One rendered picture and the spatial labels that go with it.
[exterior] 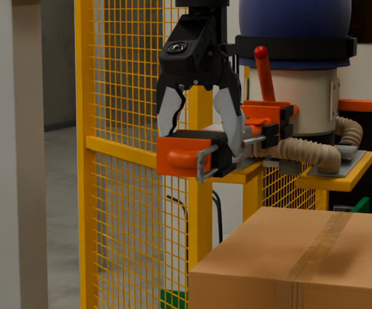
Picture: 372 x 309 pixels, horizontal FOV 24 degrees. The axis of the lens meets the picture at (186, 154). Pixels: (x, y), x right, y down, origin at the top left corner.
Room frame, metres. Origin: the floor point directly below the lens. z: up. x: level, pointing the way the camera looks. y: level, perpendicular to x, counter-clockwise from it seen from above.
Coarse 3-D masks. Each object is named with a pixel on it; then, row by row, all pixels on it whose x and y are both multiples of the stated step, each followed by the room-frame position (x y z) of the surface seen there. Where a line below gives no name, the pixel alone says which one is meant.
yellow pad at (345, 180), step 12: (348, 144) 1.77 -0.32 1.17; (360, 156) 1.76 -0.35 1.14; (312, 168) 1.63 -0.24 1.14; (348, 168) 1.63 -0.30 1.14; (360, 168) 1.67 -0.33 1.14; (300, 180) 1.56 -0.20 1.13; (312, 180) 1.56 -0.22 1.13; (324, 180) 1.55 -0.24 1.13; (336, 180) 1.55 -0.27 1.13; (348, 180) 1.54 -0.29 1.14
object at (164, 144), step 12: (180, 132) 1.19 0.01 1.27; (192, 132) 1.19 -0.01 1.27; (204, 132) 1.19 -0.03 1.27; (216, 132) 1.19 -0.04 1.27; (168, 144) 1.14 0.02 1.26; (180, 144) 1.14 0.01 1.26; (192, 144) 1.13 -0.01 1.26; (204, 144) 1.12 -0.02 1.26; (168, 168) 1.14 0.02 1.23; (180, 168) 1.14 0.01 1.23; (192, 168) 1.13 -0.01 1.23; (204, 168) 1.13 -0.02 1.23
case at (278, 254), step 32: (256, 224) 1.99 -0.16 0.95; (288, 224) 1.99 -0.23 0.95; (320, 224) 1.99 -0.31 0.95; (352, 224) 1.99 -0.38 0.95; (224, 256) 1.72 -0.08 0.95; (256, 256) 1.72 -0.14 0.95; (288, 256) 1.72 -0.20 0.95; (320, 256) 1.72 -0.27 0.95; (352, 256) 1.72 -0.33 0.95; (192, 288) 1.62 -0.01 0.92; (224, 288) 1.60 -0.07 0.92; (256, 288) 1.58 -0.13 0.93; (288, 288) 1.56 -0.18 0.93; (320, 288) 1.54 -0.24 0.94; (352, 288) 1.52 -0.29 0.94
